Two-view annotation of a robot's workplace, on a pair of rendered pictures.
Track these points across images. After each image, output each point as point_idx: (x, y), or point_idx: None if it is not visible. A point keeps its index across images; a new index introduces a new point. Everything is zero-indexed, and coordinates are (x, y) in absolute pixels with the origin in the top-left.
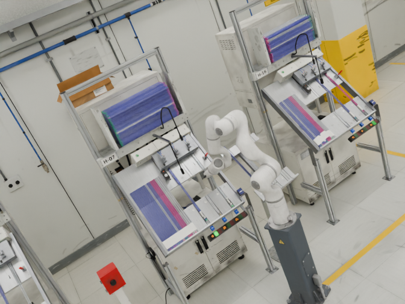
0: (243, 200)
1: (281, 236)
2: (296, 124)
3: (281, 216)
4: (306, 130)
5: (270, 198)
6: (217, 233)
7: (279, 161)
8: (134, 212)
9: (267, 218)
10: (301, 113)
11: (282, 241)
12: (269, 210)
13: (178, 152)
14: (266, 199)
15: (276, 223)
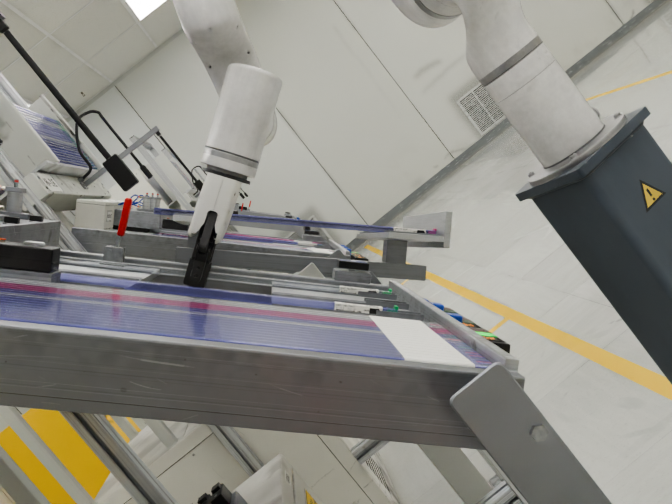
0: (387, 285)
1: (639, 163)
2: (243, 244)
3: (581, 94)
4: (277, 247)
5: (525, 27)
6: (481, 332)
7: (245, 452)
8: (11, 381)
9: (436, 463)
10: (224, 240)
11: (651, 187)
12: (544, 97)
13: (1, 214)
14: (514, 50)
15: (591, 131)
